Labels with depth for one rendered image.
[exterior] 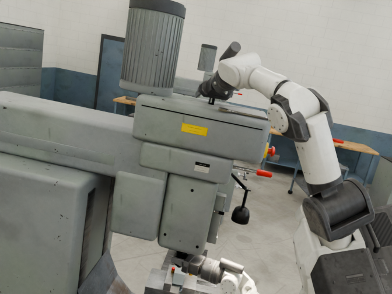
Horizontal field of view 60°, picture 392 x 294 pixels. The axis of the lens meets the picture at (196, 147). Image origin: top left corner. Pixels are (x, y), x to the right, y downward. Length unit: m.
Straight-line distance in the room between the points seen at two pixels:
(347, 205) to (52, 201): 0.94
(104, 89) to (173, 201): 7.17
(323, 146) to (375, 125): 7.53
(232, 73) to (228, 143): 0.27
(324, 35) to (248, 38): 1.57
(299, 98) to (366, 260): 0.46
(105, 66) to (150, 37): 7.11
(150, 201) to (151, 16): 0.65
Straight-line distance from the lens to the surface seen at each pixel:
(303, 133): 0.85
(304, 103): 0.88
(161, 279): 1.76
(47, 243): 1.38
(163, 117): 1.17
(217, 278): 1.43
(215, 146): 1.16
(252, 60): 1.06
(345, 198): 0.96
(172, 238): 1.35
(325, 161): 0.89
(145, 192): 1.27
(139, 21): 1.22
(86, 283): 1.58
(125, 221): 1.34
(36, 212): 1.34
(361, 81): 8.17
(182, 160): 1.20
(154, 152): 1.21
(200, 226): 1.30
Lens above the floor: 2.05
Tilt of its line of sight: 15 degrees down
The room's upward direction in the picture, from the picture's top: 11 degrees clockwise
